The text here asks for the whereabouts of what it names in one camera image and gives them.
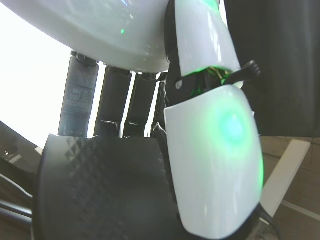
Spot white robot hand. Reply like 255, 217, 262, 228
33, 0, 265, 240

